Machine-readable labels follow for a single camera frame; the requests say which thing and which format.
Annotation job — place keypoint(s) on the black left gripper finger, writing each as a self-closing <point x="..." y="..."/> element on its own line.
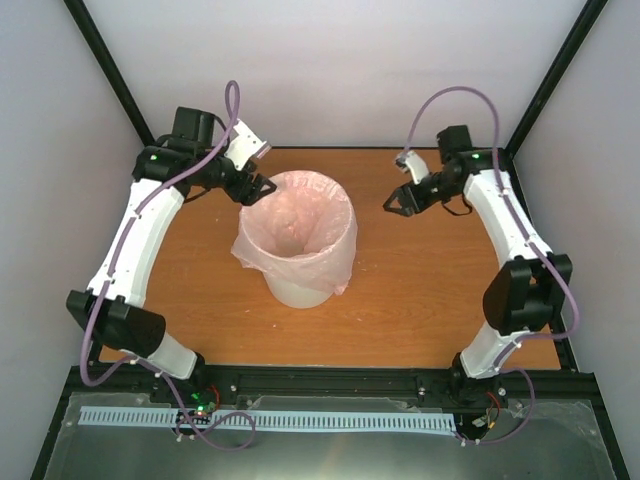
<point x="255" y="194"/>
<point x="263" y="183"/>

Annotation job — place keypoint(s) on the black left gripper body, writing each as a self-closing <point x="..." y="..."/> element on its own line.
<point x="238" y="191"/>

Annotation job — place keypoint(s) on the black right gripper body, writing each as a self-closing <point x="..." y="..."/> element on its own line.
<point x="425" y="200"/>

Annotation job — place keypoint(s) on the pink translucent plastic trash bag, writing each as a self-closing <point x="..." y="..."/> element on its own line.
<point x="305" y="232"/>

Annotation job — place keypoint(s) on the white plastic trash bin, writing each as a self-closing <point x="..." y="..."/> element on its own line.
<point x="295" y="296"/>

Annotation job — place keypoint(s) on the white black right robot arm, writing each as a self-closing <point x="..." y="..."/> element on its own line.
<point x="529" y="289"/>

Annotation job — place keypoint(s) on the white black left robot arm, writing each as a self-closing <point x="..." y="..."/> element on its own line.
<point x="111" y="309"/>

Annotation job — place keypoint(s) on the green lit circuit board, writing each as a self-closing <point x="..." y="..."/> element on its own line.
<point x="206" y="405"/>

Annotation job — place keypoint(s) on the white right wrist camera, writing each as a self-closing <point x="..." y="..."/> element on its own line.
<point x="413" y="164"/>

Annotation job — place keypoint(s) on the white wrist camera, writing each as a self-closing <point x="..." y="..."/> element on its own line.
<point x="413" y="164"/>
<point x="245" y="146"/>

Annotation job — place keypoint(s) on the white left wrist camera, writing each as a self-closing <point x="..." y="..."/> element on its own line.
<point x="245" y="146"/>

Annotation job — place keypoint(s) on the right small wired circuit board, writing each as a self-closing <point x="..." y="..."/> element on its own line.
<point x="485" y="423"/>

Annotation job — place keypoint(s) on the light blue slotted cable duct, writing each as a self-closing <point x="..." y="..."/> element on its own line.
<point x="272" y="421"/>

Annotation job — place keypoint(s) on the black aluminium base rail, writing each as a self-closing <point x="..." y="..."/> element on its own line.
<point x="424" y="388"/>

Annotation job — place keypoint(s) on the black frame post right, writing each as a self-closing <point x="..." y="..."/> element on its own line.
<point x="579" y="31"/>

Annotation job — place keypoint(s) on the black frame post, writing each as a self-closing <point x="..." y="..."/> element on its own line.
<point x="91" y="34"/>
<point x="579" y="31"/>

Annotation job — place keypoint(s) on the black frame post left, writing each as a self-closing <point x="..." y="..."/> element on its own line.
<point x="91" y="34"/>

